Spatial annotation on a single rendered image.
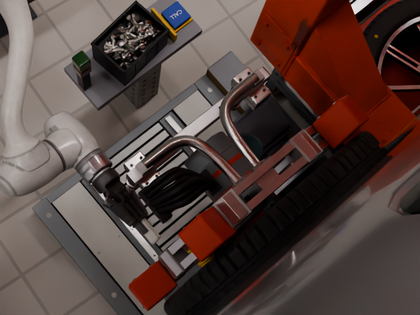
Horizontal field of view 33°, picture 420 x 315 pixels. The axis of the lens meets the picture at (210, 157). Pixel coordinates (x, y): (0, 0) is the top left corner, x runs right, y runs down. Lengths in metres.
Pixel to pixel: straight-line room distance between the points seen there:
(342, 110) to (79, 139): 0.74
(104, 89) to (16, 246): 0.69
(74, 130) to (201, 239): 0.66
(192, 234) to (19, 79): 0.69
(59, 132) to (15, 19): 0.32
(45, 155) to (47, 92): 0.85
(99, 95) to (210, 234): 0.93
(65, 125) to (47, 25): 0.93
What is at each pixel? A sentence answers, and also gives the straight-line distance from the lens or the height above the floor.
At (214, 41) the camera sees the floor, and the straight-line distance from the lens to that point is 2.82.
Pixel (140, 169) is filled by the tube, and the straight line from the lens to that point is 1.60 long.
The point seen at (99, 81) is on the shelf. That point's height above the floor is 0.45.
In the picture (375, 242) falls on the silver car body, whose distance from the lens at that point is 0.88.
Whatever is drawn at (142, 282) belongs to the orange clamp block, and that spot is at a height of 0.88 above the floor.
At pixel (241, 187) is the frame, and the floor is 1.12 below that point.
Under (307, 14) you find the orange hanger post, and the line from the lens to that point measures 1.90.
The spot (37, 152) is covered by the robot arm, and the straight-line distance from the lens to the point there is 1.89.
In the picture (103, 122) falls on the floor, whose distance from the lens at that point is 2.68.
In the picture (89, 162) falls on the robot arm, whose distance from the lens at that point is 1.94.
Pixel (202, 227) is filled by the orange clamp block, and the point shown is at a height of 1.16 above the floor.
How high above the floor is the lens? 2.55
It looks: 74 degrees down
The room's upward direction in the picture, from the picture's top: 24 degrees clockwise
